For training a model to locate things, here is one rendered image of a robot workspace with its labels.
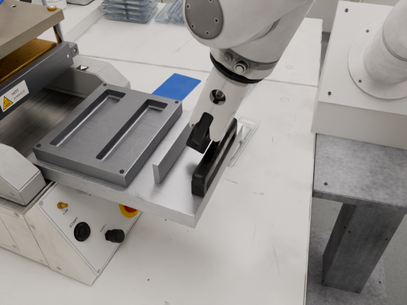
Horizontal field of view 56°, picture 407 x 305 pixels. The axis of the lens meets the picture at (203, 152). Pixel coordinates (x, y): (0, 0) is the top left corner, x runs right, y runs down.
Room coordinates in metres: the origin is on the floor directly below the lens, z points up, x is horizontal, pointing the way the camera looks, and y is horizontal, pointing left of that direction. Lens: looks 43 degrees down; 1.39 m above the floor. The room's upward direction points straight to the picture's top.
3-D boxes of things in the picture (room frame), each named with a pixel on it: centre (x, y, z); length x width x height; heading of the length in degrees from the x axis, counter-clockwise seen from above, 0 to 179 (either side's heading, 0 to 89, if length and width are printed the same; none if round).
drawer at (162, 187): (0.48, 0.11, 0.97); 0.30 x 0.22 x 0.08; 68
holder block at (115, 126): (0.50, 0.15, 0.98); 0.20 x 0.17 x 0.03; 158
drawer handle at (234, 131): (0.43, -0.02, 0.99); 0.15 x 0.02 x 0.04; 158
